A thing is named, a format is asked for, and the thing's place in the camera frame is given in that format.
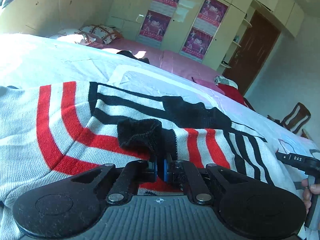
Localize red black white striped sweater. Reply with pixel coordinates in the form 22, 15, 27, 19
1, 82, 296, 239

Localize black clothes on pink bed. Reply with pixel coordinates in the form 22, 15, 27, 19
117, 50, 150, 64

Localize right hand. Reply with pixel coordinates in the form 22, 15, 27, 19
302, 179, 320, 213

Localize dark wooden chair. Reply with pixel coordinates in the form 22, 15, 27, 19
267, 102, 311, 134

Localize red folded garment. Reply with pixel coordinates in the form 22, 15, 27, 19
217, 83, 246, 106

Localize black white patterned garment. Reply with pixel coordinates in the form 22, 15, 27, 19
214, 76, 238, 89

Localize magenta folded garment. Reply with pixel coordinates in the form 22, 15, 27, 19
191, 77, 225, 95

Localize dark brown wooden door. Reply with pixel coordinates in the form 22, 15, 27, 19
222, 11, 280, 95

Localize pink bed sheet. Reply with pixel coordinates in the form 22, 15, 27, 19
89, 38, 220, 83

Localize white blue patterned bed sheet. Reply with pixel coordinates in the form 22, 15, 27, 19
1, 34, 318, 239

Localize lower right pink poster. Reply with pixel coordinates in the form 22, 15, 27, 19
180, 27, 213, 62

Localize upper right pink poster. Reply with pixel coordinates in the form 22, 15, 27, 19
193, 0, 228, 36

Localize patterned pillow far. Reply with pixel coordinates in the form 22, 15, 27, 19
79, 24, 123, 44

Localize cream wardrobe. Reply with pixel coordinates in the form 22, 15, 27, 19
107, 0, 304, 69

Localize cream round headboard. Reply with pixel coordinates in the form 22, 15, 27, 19
1, 0, 113, 36

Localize lower left pink poster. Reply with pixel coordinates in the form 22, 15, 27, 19
136, 10, 171, 48

